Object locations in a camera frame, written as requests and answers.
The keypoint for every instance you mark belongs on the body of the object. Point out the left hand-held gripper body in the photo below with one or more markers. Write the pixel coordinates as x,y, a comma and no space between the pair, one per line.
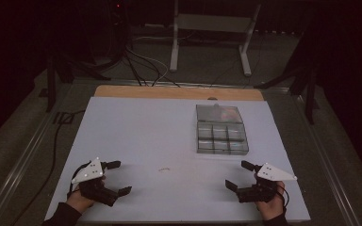
91,188

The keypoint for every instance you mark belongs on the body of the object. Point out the black tripod stand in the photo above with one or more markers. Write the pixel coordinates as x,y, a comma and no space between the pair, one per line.
52,81
308,84

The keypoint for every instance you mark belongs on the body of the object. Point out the clear plastic compartment box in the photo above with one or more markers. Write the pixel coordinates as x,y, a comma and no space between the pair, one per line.
221,132

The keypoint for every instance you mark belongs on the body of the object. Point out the aluminium floor rail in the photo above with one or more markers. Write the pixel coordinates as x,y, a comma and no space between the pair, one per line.
326,163
19,169

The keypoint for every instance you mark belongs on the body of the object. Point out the white table mat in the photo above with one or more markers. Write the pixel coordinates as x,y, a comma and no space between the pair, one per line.
144,132

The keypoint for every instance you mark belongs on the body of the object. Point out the person's left hand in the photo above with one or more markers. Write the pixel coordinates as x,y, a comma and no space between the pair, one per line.
79,202

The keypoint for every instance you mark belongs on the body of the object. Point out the person's right hand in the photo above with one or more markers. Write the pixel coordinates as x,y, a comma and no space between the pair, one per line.
271,205

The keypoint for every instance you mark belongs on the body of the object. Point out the white metal stand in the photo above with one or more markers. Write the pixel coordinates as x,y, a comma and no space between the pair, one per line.
212,23

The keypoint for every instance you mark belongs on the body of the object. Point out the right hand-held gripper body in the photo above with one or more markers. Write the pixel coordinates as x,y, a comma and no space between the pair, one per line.
260,190

